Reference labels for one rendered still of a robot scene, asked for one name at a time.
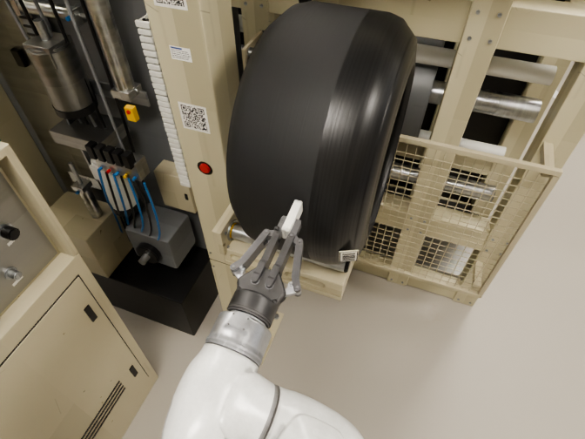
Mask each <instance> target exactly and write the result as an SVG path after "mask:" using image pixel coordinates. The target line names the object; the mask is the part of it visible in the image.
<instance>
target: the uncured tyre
mask: <svg viewBox="0 0 585 439"><path fill-rule="evenodd" d="M416 51H417V38H416V36H415V35H414V34H413V32H412V31H411V29H410V28H409V26H408V25H407V22H406V21H405V19H404V18H402V17H399V16H397V15H395V14H393V13H392V12H389V11H383V10H371V9H365V8H360V7H353V6H347V5H341V4H336V3H324V2H318V1H310V2H304V3H296V4H295V5H293V6H291V7H290V8H289V9H287V10H286V11H285V12H284V13H283V14H281V15H280V16H279V17H278V18H277V19H276V20H274V21H273V22H272V23H271V24H270V25H269V26H268V27H267V28H266V29H265V31H264V32H263V33H262V35H261V36H260V38H259V40H258V42H257V43H256V44H255V46H254V48H253V50H252V53H251V55H250V57H249V59H248V61H247V63H246V66H245V69H244V72H243V75H242V78H241V80H240V83H239V88H238V91H237V95H236V98H235V102H234V106H233V109H232V117H231V123H230V128H229V134H228V142H227V153H226V181H227V189H228V195H229V199H230V202H231V206H232V210H233V211H234V213H235V215H236V217H237V219H238V220H239V223H240V225H241V226H242V228H243V230H244V232H245V233H246V234H247V235H248V236H249V237H250V238H252V239H253V240H256V239H257V238H258V237H259V235H260V234H261V233H262V232H263V231H264V230H265V229H269V230H274V227H276V226H277V225H278V223H279V221H280V219H281V217H282V216H283V215H284V216H286V217H287V215H288V213H289V212H290V210H291V207H292V205H293V202H294V200H298V201H302V202H303V212H302V214H301V215H300V218H299V220H301V228H300V231H299V234H298V238H299V239H302V240H303V245H304V250H303V257H304V258H307V259H309V260H315V261H318V262H321V263H324V264H329V265H340V264H342V263H344V262H345V261H341V262H340V260H339V251H350V250H359V255H360V253H361V251H362V249H363V247H364V245H365V244H366V241H367V239H368V237H369V235H370V233H371V231H372V229H373V225H374V222H375V220H376V217H377V214H378V211H379V209H380V204H381V201H382V198H383V195H384V192H385V189H386V186H387V181H388V177H389V174H390V171H391V168H392V164H393V159H394V155H395V153H396V149H397V145H398V143H399V139H400V133H401V129H402V126H403V122H404V118H405V115H406V111H407V105H408V101H409V97H410V93H411V89H412V85H413V81H414V71H415V62H416ZM359 255H358V256H359Z"/></svg>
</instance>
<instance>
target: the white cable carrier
mask: <svg viewBox="0 0 585 439"><path fill-rule="evenodd" d="M147 18H148V15H147V13H146V15H144V16H143V17H141V18H140V19H139V20H135V24H136V26H137V27H140V28H138V34H142V35H140V36H139V38H140V41H141V42H143V43H142V48H143V49H144V50H143V52H144V54H145V56H147V57H146V58H145V59H146V62H148V63H149V64H147V66H148V69H150V70H149V72H150V75H151V81H152V82H153V83H152V85H153V88H156V89H154V91H155V93H156V94H157V95H156V98H157V100H158V105H159V110H160V111H161V116H162V119H163V121H164V126H165V131H166V132H167V133H166V134H167V137H169V138H168V141H169V142H170V143H169V145H170V147H171V151H172V155H173V159H174V160H175V161H174V163H175V166H176V169H177V173H178V176H179V181H180V185H182V186H187V187H190V188H191V187H192V186H191V182H190V180H189V176H188V172H187V169H186V165H185V159H184V155H183V152H182V148H181V144H180V141H179V137H178V131H177V128H176V125H175V121H174V117H173V114H172V110H171V104H170V100H169V97H168V93H167V90H166V86H165V80H164V77H163V73H162V70H161V66H160V62H159V59H158V53H157V49H156V45H155V42H154V38H153V35H152V31H151V26H150V22H147V21H145V20H146V19H147ZM148 19H149V18H148ZM148 29H150V30H148ZM150 36H152V37H150Z"/></svg>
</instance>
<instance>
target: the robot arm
mask: <svg viewBox="0 0 585 439"><path fill-rule="evenodd" d="M302 212H303V202H302V201H298V200H294V202H293V204H292V207H291V210H290V212H289V213H288V215H287V217H286V216H284V215H283V216H282V217H281V219H280V221H279V223H278V225H277V226H276V227H274V230H269V229H265V230H264V231H263V232H262V233H261V234H260V235H259V237H258V238H257V239H256V240H255V241H254V242H253V243H252V245H251V246H250V247H249V248H248V249H247V251H246V252H245V253H244V254H243V256H242V257H241V258H240V259H239V260H237V261H235V262H234V263H232V264H231V265H230V269H231V271H232V275H233V276H236V278H237V279H238V280H237V289H236V291H235V292H234V295H233V297H232V299H231V301H230V303H229V305H228V307H227V311H223V312H220V313H219V316H218V318H217V320H216V321H215V323H214V325H213V327H212V330H211V332H210V333H209V335H208V336H207V338H206V340H205V344H204V346H203V347H202V349H201V350H200V351H199V353H198V354H197V355H196V357H195V358H194V359H193V360H192V361H191V363H190V364H189V366H188V367H187V369H186V371H185V372H184V374H183V376H182V378H181V380H180V382H179V384H178V387H177V389H176V391H175V394H174V396H173V397H172V400H171V406H170V408H169V411H168V413H167V417H166V419H165V424H164V427H163V431H162V436H161V439H364V438H363V436H362V435H361V433H360V432H359V431H358V430H357V429H356V428H355V427H354V426H353V425H352V424H351V423H350V422H349V421H348V420H347V419H346V418H345V417H344V416H342V415H341V414H339V413H338V412H336V411H334V410H333V409H330V408H329V407H327V406H326V405H324V404H322V403H321V402H318V401H316V400H314V399H313V398H310V397H308V396H306V395H302V394H301V393H299V392H296V391H292V390H289V389H286V388H282V387H280V386H278V385H276V384H274V383H272V382H270V381H268V380H267V379H266V378H265V377H264V376H262V375H260V374H259V373H258V370H259V366H260V365H261V362H262V359H263V357H264V354H265V352H266V349H267V346H268V344H269V341H270V340H271V337H272V334H271V332H270V330H269V329H268V328H270V327H271V325H272V322H273V319H274V317H275V315H276V313H277V311H278V308H279V305H280V304H281V303H282V302H283V301H284V300H285V299H286V297H288V296H292V295H295V296H297V297H300V296H301V285H300V282H299V278H300V271H301V264H302V257H303V250H304V245H303V240H302V239H299V238H298V234H299V231H300V228H301V220H299V218H300V215H301V214H302ZM281 237H282V238H283V239H286V241H285V243H284V245H283V247H282V249H281V251H280V253H279V257H278V258H277V260H276V262H275V264H274V265H273V267H272V270H271V269H269V266H270V265H271V262H272V259H273V257H274V254H275V253H276V251H277V249H278V246H279V243H280V242H281V239H282V238H281ZM267 244H268V245H267ZM266 245H267V247H266ZM265 247H266V250H265V251H264V253H263V256H262V258H261V260H259V263H258V265H257V266H256V267H255V268H254V269H253V270H251V271H249V272H248V273H245V271H246V269H247V268H248V267H249V266H250V265H251V264H252V263H253V262H254V260H255V259H256V258H257V257H258V255H259V254H260V253H261V251H262V250H263V249H264V248H265ZM293 247H295V253H294V259H293V265H292V281H290V282H289V283H288V286H287V288H286V289H285V287H284V284H283V281H282V278H281V276H282V273H283V271H284V268H285V266H286V263H287V261H288V259H289V257H290V254H291V252H292V250H293Z"/></svg>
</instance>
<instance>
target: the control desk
mask: <svg viewBox="0 0 585 439"><path fill-rule="evenodd" d="M157 379H158V375H157V374H156V372H155V371H154V369H153V368H152V366H151V364H150V363H149V362H148V360H147V359H146V357H145V355H144V354H143V352H142V350H141V349H140V347H139V346H138V344H137V343H136V342H135V340H134V338H133V337H132V335H131V333H130V332H129V330H128V329H127V327H126V325H125V324H124V323H123V321H122V320H121V318H120V317H119V315H118V313H117V311H116V310H115V308H114V307H113V306H112V304H111V303H110V301H109V299H108V298H107V296H106V295H105V293H104V291H103V290H102V288H101V287H100V286H99V284H98V282H97V281H96V279H95V278H94V276H93V275H92V273H91V271H90V269H89V268H88V267H87V266H86V264H85V263H84V261H83V259H82V257H81V256H80V254H79V253H78V250H77V249H76V248H75V246H74V245H73V243H72V241H71V239H70V238H69V236H68V235H67V233H66V232H65V230H64V229H63V227H62V226H61V224H60V223H59V221H58V220H57V218H56V216H55V214H54V213H53V212H52V211H51V209H50V207H49V206H48V204H47V202H46V201H45V199H44V197H43V196H42V194H41V193H40V192H39V190H38V189H37V187H36V185H35V184H34V182H33V181H32V179H31V177H30V175H29V174H28V173H27V172H26V170H25V169H24V166H23V165H22V163H21V162H20V160H19V159H18V157H17V155H16V154H15V153H14V151H13V150H12V148H11V147H10V145H9V144H7V143H4V142H1V141H0V439H122V438H123V436H124V434H125V432H126V430H127V429H128V428H129V426H130V425H131V422H132V420H133V419H134V417H135V415H136V414H137V412H138V411H139V409H140V407H141V406H142V404H143V402H144V401H145V398H146V396H148V394H149V392H150V391H151V388H152V387H153V385H154V383H155V382H156V380H157Z"/></svg>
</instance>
